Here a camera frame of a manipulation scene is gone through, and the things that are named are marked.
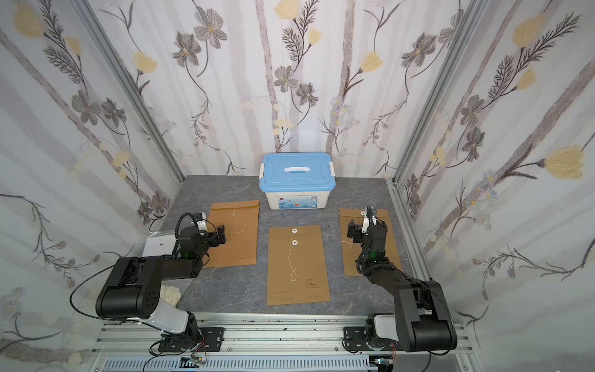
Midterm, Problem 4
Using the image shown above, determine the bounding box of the kraft file bag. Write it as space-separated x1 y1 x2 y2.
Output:
339 209 403 277
206 200 260 268
267 225 331 306

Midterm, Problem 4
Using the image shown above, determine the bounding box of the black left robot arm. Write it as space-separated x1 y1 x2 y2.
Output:
95 226 226 353

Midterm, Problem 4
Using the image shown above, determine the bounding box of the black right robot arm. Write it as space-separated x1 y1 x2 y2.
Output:
347 206 458 355

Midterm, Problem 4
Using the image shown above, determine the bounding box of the clear plastic bag white card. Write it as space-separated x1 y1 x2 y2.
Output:
132 230 176 257

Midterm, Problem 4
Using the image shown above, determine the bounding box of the blue lidded storage box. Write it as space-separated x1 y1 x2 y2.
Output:
259 152 336 210

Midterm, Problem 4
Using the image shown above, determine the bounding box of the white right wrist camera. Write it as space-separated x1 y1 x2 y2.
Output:
361 216 370 233

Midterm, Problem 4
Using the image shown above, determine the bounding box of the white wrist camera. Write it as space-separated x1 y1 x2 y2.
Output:
361 216 370 233
192 212 208 231

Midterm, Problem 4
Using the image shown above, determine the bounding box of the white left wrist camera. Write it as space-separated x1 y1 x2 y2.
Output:
192 212 208 231

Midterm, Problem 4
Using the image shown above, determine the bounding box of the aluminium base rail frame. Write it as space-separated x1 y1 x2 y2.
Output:
83 313 481 371

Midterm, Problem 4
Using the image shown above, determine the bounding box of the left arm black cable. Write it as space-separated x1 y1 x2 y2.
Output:
69 263 117 322

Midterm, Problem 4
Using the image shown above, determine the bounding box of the white slotted cable duct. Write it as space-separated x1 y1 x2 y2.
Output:
99 355 378 371

